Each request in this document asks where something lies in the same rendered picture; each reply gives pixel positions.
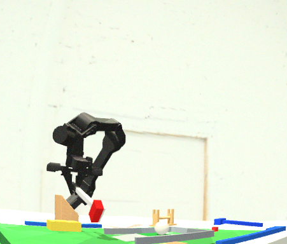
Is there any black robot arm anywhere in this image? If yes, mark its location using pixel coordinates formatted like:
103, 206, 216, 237
52, 112, 126, 210

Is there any green flat mat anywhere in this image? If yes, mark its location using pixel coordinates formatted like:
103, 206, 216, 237
0, 223, 262, 244

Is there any white golf ball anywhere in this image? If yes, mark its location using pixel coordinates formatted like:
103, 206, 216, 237
154, 221, 169, 235

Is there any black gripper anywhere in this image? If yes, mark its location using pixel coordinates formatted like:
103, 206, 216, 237
46, 147, 103, 195

